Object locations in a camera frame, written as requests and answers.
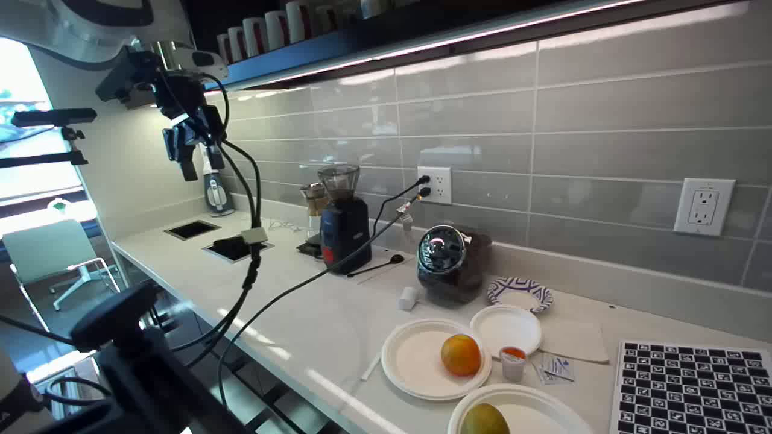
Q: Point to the green yellow fruit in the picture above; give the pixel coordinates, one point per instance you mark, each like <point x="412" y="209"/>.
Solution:
<point x="483" y="417"/>

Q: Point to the white wall outlet right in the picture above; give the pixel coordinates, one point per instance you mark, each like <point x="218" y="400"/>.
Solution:
<point x="702" y="205"/>

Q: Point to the white office chair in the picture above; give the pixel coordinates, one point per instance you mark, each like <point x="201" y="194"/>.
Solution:
<point x="54" y="249"/>

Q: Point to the large white paper plate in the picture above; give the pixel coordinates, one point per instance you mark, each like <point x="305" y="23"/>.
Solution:
<point x="411" y="361"/>

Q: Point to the orange fruit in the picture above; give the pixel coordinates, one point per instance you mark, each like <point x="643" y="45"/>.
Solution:
<point x="462" y="355"/>

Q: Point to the patterned paper bowl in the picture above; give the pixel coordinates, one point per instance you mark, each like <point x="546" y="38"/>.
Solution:
<point x="522" y="292"/>

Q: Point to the black camera on stand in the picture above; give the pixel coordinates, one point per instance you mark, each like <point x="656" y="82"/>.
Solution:
<point x="117" y="320"/>

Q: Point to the black gooseneck cable mount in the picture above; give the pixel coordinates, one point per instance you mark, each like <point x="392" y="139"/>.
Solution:
<point x="195" y="104"/>

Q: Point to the chrome and brown coffee pot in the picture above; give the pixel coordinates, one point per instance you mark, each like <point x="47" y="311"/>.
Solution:
<point x="451" y="264"/>

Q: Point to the white wall outlet left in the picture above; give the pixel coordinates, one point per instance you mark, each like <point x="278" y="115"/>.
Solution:
<point x="436" y="182"/>

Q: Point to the black white checkerboard mat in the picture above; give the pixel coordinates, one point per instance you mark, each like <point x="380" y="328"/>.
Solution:
<point x="682" y="390"/>

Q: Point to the black coffee grinder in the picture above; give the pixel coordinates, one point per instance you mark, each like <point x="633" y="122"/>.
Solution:
<point x="342" y="220"/>

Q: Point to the white paper napkin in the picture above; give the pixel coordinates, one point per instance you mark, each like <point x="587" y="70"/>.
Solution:
<point x="574" y="341"/>

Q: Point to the white bowl with fruit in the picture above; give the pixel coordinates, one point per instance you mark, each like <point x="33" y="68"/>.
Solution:
<point x="527" y="411"/>

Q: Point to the small white paper plate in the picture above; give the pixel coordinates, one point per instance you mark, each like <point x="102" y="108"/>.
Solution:
<point x="508" y="327"/>

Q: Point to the small cup with red sauce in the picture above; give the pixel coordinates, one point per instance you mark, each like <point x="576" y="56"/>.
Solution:
<point x="512" y="363"/>

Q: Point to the white wall outlet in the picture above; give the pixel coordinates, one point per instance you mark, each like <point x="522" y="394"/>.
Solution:
<point x="436" y="182"/>
<point x="702" y="205"/>

